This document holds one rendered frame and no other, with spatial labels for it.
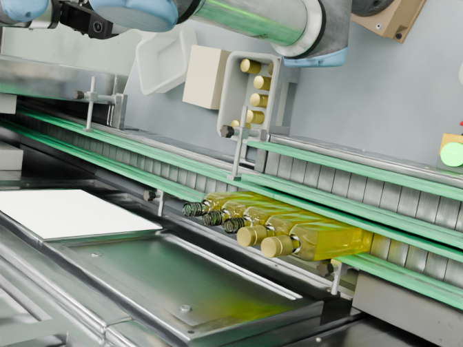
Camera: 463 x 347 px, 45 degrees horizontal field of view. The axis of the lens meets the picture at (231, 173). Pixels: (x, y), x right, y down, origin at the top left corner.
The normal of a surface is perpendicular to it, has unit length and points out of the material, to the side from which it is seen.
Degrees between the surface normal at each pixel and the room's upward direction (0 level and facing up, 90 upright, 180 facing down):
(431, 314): 0
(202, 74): 0
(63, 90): 90
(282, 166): 0
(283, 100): 90
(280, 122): 90
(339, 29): 92
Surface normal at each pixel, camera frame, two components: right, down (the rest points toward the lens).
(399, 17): 0.59, 0.55
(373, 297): -0.70, 0.00
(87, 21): -0.35, 0.31
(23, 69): 0.69, 0.22
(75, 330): 0.15, -0.98
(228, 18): 0.34, 0.88
